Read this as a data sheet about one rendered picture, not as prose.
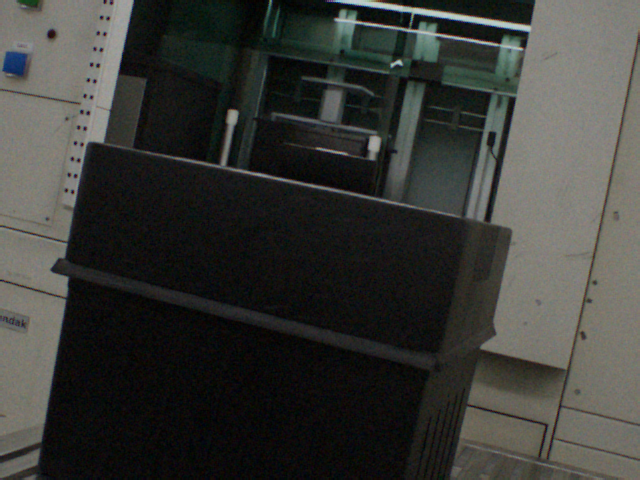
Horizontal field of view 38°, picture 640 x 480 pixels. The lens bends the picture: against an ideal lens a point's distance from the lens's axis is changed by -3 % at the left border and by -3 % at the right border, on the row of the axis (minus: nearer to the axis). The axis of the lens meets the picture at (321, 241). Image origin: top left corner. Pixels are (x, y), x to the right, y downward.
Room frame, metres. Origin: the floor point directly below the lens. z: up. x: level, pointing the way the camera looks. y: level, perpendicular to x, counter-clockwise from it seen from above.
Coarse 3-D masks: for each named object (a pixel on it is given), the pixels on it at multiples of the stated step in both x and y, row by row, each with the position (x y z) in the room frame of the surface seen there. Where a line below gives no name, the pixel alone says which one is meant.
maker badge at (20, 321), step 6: (0, 312) 1.30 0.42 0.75; (6, 312) 1.30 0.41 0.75; (12, 312) 1.30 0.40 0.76; (0, 318) 1.30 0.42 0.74; (6, 318) 1.30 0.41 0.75; (12, 318) 1.30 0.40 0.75; (18, 318) 1.30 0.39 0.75; (24, 318) 1.29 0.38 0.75; (0, 324) 1.30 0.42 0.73; (6, 324) 1.30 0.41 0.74; (12, 324) 1.30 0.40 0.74; (18, 324) 1.30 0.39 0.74; (24, 324) 1.29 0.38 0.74; (18, 330) 1.29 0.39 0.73; (24, 330) 1.29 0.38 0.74
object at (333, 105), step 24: (336, 96) 1.82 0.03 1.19; (360, 96) 1.87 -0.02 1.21; (264, 120) 1.77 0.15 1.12; (312, 120) 1.84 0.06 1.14; (336, 120) 1.82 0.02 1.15; (264, 144) 1.76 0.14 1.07; (312, 144) 1.74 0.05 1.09; (336, 144) 1.72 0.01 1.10; (360, 144) 1.71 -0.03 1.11; (264, 168) 1.76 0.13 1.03; (384, 168) 1.87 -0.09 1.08
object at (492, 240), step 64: (128, 192) 0.67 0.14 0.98; (192, 192) 0.65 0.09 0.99; (256, 192) 0.64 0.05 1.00; (320, 192) 0.63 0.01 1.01; (128, 256) 0.66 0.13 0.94; (192, 256) 0.65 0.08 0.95; (256, 256) 0.64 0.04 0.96; (320, 256) 0.62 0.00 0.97; (384, 256) 0.61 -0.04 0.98; (448, 256) 0.60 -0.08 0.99; (256, 320) 0.63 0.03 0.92; (320, 320) 0.62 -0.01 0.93; (384, 320) 0.61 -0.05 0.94; (448, 320) 0.61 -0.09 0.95
